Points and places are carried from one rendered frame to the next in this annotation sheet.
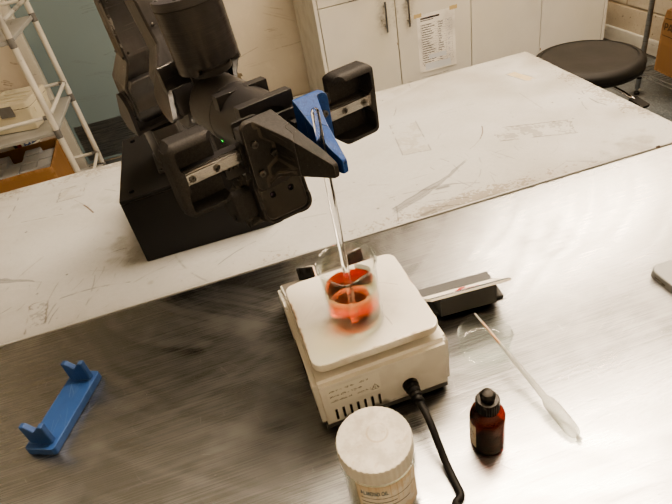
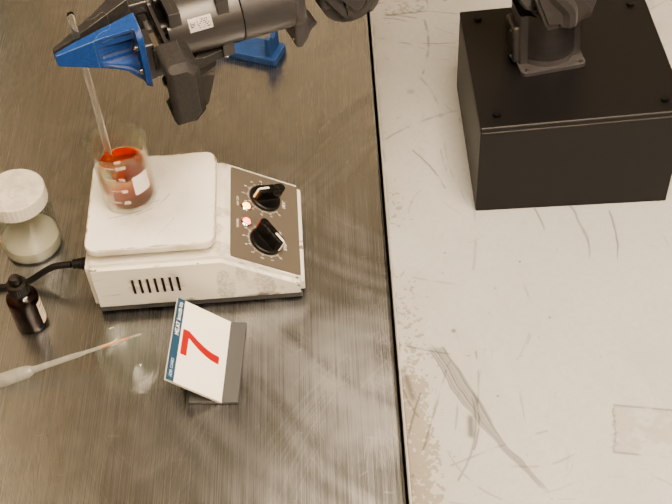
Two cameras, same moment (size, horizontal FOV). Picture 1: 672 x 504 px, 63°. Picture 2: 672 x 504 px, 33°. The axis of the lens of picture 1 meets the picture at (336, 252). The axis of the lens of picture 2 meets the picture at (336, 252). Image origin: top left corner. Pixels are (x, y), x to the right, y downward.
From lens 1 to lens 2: 1.07 m
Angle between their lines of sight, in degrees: 69
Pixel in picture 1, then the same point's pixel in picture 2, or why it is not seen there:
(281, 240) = (431, 213)
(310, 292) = (192, 169)
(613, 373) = (32, 449)
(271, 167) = not seen: hidden behind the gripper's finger
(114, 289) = (415, 62)
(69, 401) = (246, 46)
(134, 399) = (231, 91)
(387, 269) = (186, 232)
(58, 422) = not seen: hidden behind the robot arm
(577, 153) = not seen: outside the picture
